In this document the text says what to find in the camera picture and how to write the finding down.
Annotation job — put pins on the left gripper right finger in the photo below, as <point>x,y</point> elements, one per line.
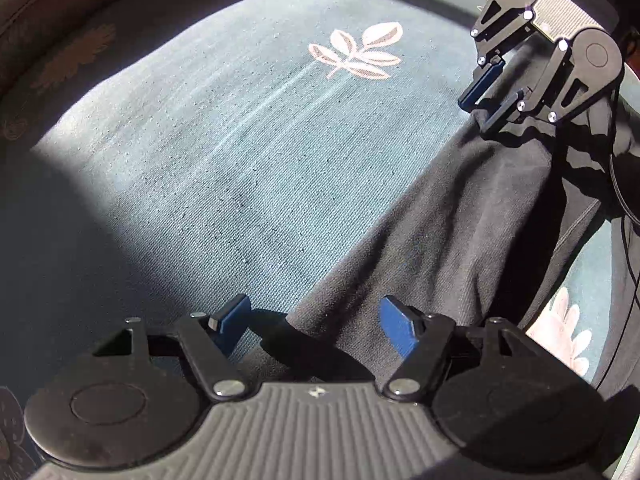
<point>492,391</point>

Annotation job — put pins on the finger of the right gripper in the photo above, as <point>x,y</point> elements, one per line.
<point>501,26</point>
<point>579,72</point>

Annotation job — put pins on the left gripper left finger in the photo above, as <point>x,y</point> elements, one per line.
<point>139,393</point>

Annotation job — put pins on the black garment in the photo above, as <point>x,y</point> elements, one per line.
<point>489,229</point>

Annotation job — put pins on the teal patterned bed sheet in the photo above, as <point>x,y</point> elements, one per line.
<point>160,157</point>

